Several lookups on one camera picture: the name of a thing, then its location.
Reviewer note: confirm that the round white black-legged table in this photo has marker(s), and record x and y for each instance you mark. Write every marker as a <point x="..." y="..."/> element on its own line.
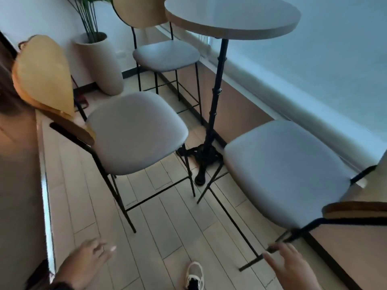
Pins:
<point x="229" y="13"/>

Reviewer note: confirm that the green leafy plant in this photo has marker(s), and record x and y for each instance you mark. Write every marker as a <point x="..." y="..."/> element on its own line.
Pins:
<point x="90" y="21"/>

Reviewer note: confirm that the person's right hand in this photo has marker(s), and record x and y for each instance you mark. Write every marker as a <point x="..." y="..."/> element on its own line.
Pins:
<point x="297" y="273"/>

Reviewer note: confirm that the white and black sneaker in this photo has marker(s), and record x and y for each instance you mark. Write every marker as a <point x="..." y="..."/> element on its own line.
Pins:
<point x="194" y="276"/>

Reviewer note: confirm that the person's right thumb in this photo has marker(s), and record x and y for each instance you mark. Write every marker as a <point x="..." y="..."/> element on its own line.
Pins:
<point x="272" y="262"/>

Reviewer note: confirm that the person's left fingers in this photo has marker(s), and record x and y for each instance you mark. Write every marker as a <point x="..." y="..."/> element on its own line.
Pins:
<point x="101" y="248"/>

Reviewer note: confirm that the white wall outlet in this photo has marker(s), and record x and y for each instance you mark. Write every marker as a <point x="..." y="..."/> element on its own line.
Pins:
<point x="121" y="54"/>

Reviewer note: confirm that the person's left hand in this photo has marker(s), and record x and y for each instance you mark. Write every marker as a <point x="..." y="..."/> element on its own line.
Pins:
<point x="81" y="265"/>

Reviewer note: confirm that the grey seat wooden back chair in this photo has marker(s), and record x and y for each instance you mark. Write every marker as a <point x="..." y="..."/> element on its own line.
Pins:
<point x="136" y="129"/>
<point x="164" y="55"/>
<point x="281" y="166"/>

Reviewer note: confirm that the tall beige plant pot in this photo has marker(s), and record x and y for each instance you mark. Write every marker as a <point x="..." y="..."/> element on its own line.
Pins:
<point x="101" y="66"/>

